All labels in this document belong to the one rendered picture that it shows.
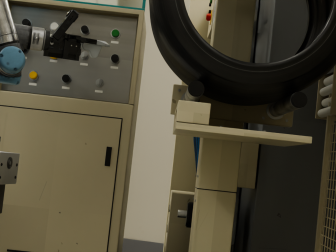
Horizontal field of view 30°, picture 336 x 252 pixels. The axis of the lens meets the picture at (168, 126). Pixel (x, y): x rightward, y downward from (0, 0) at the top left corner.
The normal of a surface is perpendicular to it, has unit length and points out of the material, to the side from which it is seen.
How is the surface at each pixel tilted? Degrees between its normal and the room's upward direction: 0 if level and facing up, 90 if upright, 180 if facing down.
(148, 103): 90
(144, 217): 90
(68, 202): 90
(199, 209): 90
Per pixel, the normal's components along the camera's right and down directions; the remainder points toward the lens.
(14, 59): 0.28, -0.02
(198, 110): 0.01, -0.06
